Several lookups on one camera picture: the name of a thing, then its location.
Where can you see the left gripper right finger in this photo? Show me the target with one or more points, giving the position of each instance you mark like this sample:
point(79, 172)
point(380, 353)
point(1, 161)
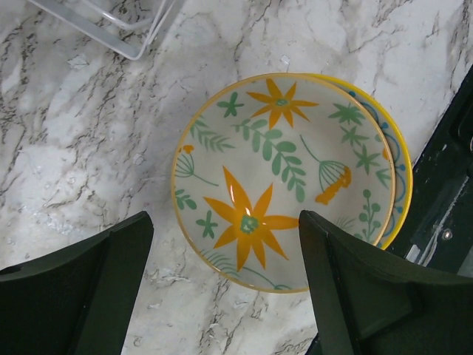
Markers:
point(368, 301)

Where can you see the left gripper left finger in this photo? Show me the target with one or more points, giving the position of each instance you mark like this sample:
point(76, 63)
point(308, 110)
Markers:
point(78, 299)

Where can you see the yellow leaf patterned bowl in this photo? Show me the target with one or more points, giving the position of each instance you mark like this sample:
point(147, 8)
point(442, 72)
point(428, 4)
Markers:
point(265, 149)

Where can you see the yellow blue rimmed bowl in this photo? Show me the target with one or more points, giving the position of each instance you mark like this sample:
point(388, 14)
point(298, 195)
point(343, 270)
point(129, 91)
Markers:
point(399, 152)

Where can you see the black mounting base rail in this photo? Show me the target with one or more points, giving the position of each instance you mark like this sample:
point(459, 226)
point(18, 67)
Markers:
point(437, 231)

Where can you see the white wire dish rack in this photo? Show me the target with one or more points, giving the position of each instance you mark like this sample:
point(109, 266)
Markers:
point(129, 28)

